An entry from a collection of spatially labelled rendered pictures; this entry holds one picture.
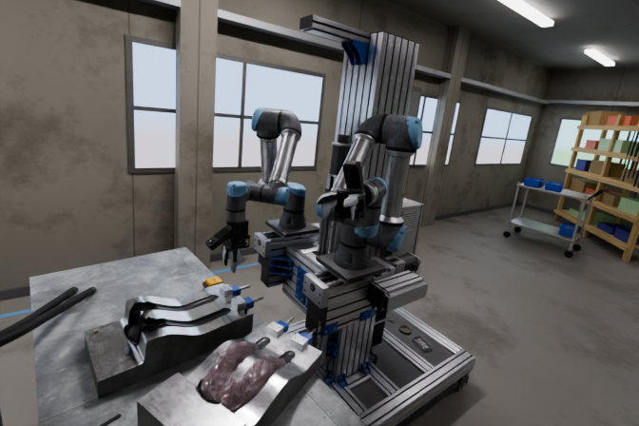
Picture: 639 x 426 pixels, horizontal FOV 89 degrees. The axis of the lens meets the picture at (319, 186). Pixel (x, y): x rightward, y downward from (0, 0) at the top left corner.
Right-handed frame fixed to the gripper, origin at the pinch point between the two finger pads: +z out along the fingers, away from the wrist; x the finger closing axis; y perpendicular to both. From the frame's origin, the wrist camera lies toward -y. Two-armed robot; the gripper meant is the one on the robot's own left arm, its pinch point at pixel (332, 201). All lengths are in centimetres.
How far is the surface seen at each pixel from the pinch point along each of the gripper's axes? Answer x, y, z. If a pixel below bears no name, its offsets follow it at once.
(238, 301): 50, 48, -18
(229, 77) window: 193, -71, -175
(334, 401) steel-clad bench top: 5, 66, -10
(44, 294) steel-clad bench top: 129, 49, 12
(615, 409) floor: -114, 163, -181
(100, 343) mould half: 75, 50, 19
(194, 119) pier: 201, -30, -136
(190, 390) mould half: 33, 51, 19
